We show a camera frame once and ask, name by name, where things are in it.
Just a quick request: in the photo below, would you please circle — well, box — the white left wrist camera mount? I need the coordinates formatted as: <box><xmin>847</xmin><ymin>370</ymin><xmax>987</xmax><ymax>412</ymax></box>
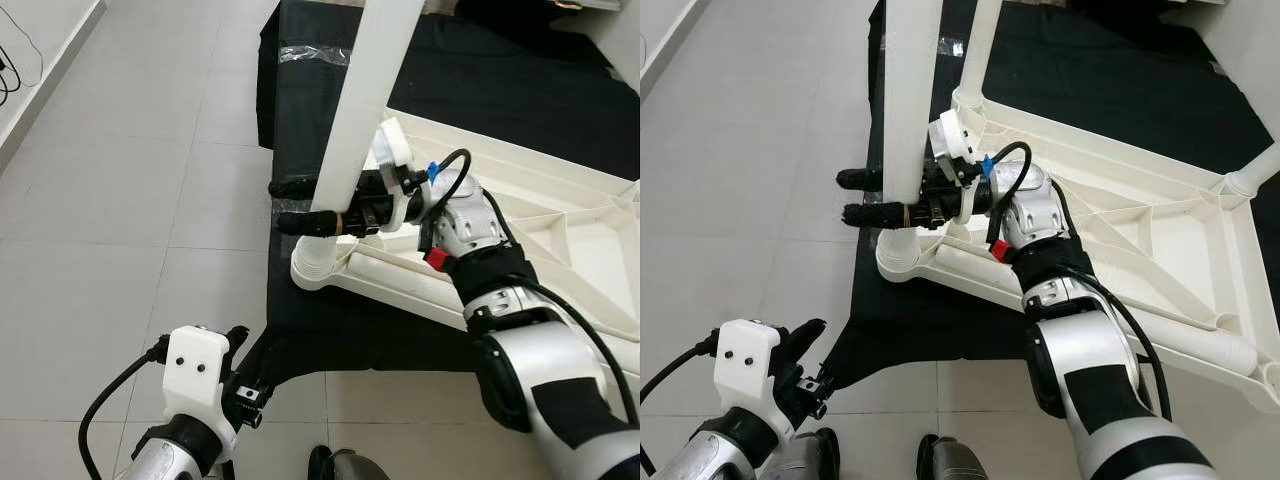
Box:
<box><xmin>717</xmin><ymin>320</ymin><xmax>793</xmax><ymax>426</ymax></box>
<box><xmin>163</xmin><ymin>327</ymin><xmax>241</xmax><ymax>431</ymax></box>

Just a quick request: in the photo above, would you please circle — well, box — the grey left robot foot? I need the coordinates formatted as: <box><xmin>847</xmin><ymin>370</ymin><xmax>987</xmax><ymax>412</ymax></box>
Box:
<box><xmin>775</xmin><ymin>428</ymin><xmax>841</xmax><ymax>480</ymax></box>

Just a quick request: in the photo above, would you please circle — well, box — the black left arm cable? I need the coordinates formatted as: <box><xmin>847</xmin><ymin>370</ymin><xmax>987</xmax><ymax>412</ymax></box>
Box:
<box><xmin>78</xmin><ymin>340</ymin><xmax>171</xmax><ymax>480</ymax></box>
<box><xmin>640</xmin><ymin>335</ymin><xmax>723</xmax><ymax>476</ymax></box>

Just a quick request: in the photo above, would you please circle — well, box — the black wall cable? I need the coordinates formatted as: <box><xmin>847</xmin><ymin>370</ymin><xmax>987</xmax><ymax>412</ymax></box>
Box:
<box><xmin>0</xmin><ymin>30</ymin><xmax>41</xmax><ymax>106</ymax></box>

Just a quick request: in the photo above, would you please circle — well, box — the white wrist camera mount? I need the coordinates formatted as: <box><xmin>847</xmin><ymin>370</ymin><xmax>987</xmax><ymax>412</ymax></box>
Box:
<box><xmin>372</xmin><ymin>117</ymin><xmax>433</xmax><ymax>229</ymax></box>
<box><xmin>928</xmin><ymin>108</ymin><xmax>986</xmax><ymax>226</ymax></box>
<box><xmin>163</xmin><ymin>327</ymin><xmax>241</xmax><ymax>431</ymax></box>
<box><xmin>717</xmin><ymin>320</ymin><xmax>793</xmax><ymax>426</ymax></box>

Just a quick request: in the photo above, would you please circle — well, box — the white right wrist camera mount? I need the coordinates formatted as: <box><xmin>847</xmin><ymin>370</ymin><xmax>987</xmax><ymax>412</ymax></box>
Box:
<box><xmin>928</xmin><ymin>108</ymin><xmax>986</xmax><ymax>226</ymax></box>
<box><xmin>372</xmin><ymin>117</ymin><xmax>433</xmax><ymax>229</ymax></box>

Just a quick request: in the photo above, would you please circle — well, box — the grey robot foot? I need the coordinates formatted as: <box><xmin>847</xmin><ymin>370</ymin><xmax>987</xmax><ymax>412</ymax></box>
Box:
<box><xmin>308</xmin><ymin>445</ymin><xmax>391</xmax><ymax>480</ymax></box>
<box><xmin>915</xmin><ymin>432</ymin><xmax>1001</xmax><ymax>480</ymax></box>
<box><xmin>775</xmin><ymin>428</ymin><xmax>841</xmax><ymax>480</ymax></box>

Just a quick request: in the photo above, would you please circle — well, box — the black wok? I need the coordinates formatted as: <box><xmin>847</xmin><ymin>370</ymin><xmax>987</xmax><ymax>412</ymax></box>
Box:
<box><xmin>455</xmin><ymin>0</ymin><xmax>601</xmax><ymax>36</ymax></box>

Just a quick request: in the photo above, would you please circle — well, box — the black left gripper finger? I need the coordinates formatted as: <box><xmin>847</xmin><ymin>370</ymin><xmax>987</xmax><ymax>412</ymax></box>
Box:
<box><xmin>228</xmin><ymin>325</ymin><xmax>263</xmax><ymax>386</ymax></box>
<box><xmin>785</xmin><ymin>318</ymin><xmax>829</xmax><ymax>386</ymax></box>

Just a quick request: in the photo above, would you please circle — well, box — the grey right robot foot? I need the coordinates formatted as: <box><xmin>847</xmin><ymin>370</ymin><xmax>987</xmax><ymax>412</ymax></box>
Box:
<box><xmin>308</xmin><ymin>445</ymin><xmax>391</xmax><ymax>480</ymax></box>
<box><xmin>915</xmin><ymin>432</ymin><xmax>1001</xmax><ymax>480</ymax></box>

